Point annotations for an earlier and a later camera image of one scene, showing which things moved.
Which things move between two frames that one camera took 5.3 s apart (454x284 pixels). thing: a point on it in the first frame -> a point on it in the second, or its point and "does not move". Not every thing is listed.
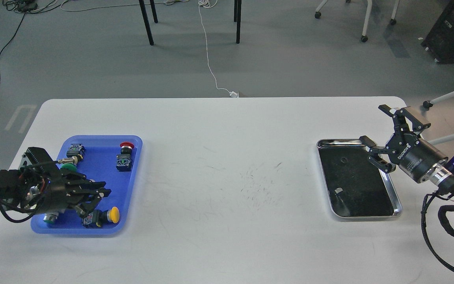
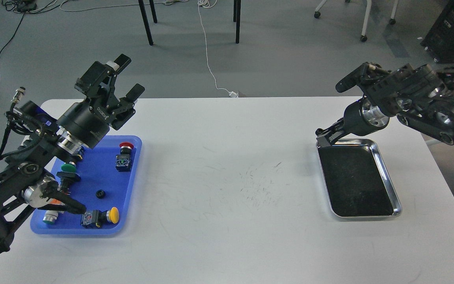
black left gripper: (60, 193) -> (88, 122)
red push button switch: (123, 160) does not move
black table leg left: (146, 19) does not move
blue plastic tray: (113, 159) does not move
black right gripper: (415, 157) -> (360, 118)
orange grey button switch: (50, 217) does not move
